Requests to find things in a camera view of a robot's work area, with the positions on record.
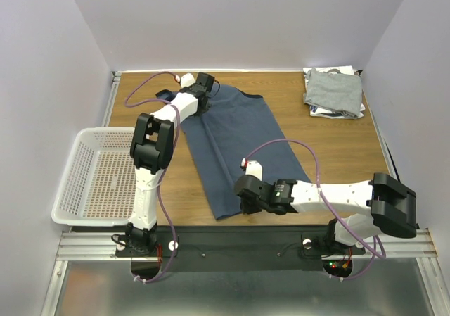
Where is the white plastic basket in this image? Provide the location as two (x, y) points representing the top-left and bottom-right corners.
(51, 127), (136, 227)

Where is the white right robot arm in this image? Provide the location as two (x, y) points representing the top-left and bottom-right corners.
(233, 173), (417, 253)

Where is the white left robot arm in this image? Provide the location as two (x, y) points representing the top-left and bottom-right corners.
(118, 72), (217, 255)

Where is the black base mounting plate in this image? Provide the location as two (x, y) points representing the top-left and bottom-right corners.
(115, 225), (364, 272)

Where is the blue tank top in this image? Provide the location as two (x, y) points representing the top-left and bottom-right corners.
(156, 85), (312, 222)

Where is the folded white printed tank top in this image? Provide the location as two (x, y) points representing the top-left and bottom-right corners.
(303, 65), (366, 120)

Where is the folded grey tank top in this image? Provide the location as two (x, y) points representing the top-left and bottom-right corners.
(303, 68), (363, 117)

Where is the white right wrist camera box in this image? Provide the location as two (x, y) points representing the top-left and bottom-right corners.
(240, 158), (263, 181)

